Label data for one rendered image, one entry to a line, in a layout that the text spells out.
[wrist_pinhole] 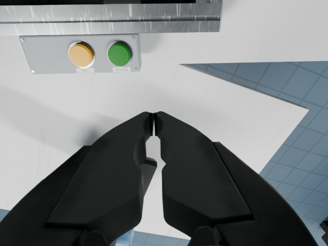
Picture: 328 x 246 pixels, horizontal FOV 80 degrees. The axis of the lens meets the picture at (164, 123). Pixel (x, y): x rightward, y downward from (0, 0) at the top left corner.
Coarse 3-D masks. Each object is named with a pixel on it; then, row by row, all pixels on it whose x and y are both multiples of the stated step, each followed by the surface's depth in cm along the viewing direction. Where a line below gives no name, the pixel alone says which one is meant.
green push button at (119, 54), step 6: (114, 48) 35; (120, 48) 35; (126, 48) 35; (108, 54) 36; (114, 54) 36; (120, 54) 36; (126, 54) 36; (114, 60) 36; (120, 60) 36; (126, 60) 36
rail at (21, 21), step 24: (120, 0) 32; (0, 24) 34; (24, 24) 34; (48, 24) 34; (72, 24) 34; (96, 24) 34; (120, 24) 34; (144, 24) 34; (168, 24) 35; (192, 24) 35; (216, 24) 35
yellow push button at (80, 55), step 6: (72, 48) 35; (78, 48) 35; (84, 48) 35; (72, 54) 35; (78, 54) 35; (84, 54) 35; (90, 54) 36; (72, 60) 36; (78, 60) 36; (84, 60) 36; (90, 60) 36; (84, 66) 37
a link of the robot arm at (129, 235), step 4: (128, 232) 46; (132, 232) 48; (120, 236) 44; (124, 236) 44; (128, 236) 45; (132, 236) 48; (120, 240) 43; (124, 240) 44; (128, 240) 45; (116, 244) 42; (120, 244) 43; (124, 244) 44; (128, 244) 45
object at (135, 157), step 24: (144, 120) 11; (96, 144) 9; (120, 144) 9; (144, 144) 10; (96, 168) 8; (120, 168) 8; (72, 192) 7; (96, 192) 7; (120, 192) 7; (72, 216) 6; (96, 216) 6; (120, 216) 7
